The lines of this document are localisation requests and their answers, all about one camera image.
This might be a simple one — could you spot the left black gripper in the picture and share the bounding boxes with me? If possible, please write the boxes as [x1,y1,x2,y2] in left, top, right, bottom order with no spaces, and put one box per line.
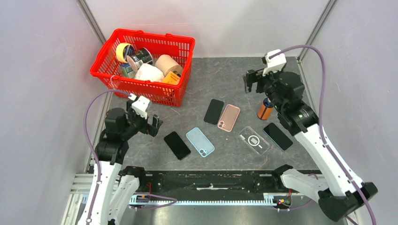
[121,100,162,139]

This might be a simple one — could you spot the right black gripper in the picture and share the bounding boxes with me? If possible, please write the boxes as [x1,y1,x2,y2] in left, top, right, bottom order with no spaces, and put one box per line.
[244,66,286,112]

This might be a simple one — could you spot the pink phone case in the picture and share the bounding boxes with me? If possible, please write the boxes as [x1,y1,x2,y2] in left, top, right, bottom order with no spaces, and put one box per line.
[217,104,240,132]

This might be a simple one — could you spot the light blue phone case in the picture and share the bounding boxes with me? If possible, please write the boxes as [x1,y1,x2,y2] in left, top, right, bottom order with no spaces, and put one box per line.
[186,127,215,158]

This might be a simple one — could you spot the clear phone case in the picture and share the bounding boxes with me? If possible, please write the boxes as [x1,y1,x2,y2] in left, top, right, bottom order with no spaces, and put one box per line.
[239,126,270,155]

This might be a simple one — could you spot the black phone teal edge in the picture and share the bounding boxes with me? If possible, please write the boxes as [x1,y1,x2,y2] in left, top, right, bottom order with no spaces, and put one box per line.
[263,123,293,151]

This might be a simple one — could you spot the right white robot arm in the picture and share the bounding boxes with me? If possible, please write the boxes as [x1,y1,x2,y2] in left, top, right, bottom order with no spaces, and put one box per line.
[243,70,378,222]

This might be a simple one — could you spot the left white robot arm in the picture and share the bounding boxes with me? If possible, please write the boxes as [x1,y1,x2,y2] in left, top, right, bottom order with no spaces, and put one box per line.
[78,96,162,225]

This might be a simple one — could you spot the orange bottle blue cap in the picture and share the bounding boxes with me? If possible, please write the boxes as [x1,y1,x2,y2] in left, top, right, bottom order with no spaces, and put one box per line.
[257,97,274,120]

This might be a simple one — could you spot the orange small box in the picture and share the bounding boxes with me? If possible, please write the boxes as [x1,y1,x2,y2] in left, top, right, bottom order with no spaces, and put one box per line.
[162,71,181,85]

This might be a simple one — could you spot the white paper roll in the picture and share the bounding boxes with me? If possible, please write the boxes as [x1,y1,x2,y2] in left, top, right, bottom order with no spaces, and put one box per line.
[134,64,165,82]

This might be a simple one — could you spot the beige tape roll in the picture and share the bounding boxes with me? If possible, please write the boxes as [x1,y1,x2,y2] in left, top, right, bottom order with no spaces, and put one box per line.
[155,54,183,76]

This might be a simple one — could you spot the blue small box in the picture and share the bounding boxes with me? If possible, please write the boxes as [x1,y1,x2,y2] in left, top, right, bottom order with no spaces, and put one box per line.
[120,63,136,79]

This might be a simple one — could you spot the dark printed can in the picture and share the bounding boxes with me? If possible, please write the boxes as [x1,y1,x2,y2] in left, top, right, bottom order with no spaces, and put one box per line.
[126,48,153,72]

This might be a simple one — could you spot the red plastic basket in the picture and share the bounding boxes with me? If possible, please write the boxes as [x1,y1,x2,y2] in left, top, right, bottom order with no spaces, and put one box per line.
[90,29,195,107]

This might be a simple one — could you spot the yellow tape roll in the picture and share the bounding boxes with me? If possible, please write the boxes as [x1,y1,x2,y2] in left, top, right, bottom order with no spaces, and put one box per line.
[115,43,135,63]

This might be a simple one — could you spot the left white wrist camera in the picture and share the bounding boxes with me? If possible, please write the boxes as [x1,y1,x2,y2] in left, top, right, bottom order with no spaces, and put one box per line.
[127,93,152,119]

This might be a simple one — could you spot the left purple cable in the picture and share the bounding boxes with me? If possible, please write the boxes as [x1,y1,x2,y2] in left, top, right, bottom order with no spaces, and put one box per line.
[83,89,178,225]

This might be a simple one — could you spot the purple cable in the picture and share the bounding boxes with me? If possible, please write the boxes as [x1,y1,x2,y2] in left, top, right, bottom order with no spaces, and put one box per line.
[268,45,377,225]
[83,89,178,225]

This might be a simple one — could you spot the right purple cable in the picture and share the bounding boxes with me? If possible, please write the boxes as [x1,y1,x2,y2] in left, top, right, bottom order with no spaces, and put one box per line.
[268,45,377,225]

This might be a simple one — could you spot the white toothed cable duct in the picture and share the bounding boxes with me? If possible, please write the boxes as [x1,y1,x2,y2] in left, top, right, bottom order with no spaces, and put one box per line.
[128,195,278,207]

